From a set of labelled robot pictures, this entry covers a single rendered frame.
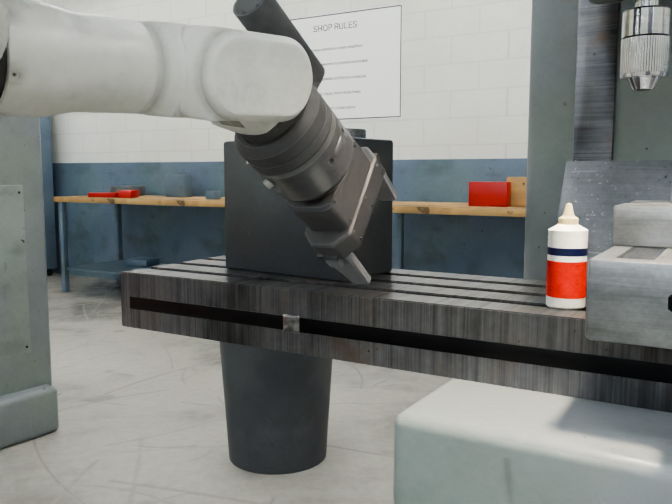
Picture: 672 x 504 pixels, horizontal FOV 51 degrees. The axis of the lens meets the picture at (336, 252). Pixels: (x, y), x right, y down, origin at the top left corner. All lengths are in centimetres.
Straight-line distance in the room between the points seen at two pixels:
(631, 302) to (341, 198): 27
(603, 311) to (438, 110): 487
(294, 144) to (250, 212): 43
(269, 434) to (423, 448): 200
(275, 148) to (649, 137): 73
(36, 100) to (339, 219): 31
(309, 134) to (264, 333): 36
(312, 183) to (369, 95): 510
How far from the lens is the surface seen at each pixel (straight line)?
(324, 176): 63
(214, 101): 52
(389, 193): 78
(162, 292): 100
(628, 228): 74
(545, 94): 123
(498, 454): 64
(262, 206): 100
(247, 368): 258
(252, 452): 270
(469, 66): 541
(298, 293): 86
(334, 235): 68
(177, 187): 646
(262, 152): 61
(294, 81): 56
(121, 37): 51
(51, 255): 807
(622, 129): 120
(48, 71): 47
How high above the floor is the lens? 110
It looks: 6 degrees down
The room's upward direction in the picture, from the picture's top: straight up
